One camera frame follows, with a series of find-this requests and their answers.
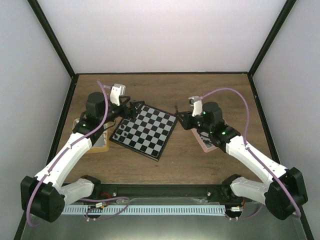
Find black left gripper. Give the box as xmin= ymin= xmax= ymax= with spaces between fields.
xmin=100 ymin=95 xmax=145 ymax=125

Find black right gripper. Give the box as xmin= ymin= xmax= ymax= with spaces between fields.
xmin=175 ymin=111 xmax=213 ymax=134

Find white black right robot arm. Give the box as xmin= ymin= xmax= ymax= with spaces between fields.
xmin=175 ymin=101 xmax=308 ymax=220

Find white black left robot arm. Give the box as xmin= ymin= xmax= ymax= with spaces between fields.
xmin=20 ymin=92 xmax=145 ymax=223

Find pink rimmed metal tray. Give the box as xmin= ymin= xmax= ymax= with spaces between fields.
xmin=191 ymin=119 xmax=236 ymax=154

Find black and white chessboard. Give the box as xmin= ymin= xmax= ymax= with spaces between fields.
xmin=109 ymin=104 xmax=178 ymax=161

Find orange rimmed metal tray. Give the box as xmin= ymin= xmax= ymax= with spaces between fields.
xmin=72 ymin=118 xmax=115 ymax=154

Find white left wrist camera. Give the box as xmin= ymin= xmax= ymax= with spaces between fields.
xmin=109 ymin=83 xmax=126 ymax=106

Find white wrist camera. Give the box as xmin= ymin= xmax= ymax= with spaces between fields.
xmin=109 ymin=83 xmax=126 ymax=106
xmin=188 ymin=96 xmax=203 ymax=117

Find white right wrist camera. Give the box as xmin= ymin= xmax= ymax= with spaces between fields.
xmin=188 ymin=96 xmax=203 ymax=117

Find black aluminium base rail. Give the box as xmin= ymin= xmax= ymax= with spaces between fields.
xmin=72 ymin=183 xmax=253 ymax=203

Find light blue slotted cable duct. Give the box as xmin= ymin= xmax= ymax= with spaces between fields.
xmin=62 ymin=205 xmax=226 ymax=216

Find black enclosure frame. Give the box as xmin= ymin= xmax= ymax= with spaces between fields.
xmin=13 ymin=0 xmax=315 ymax=240

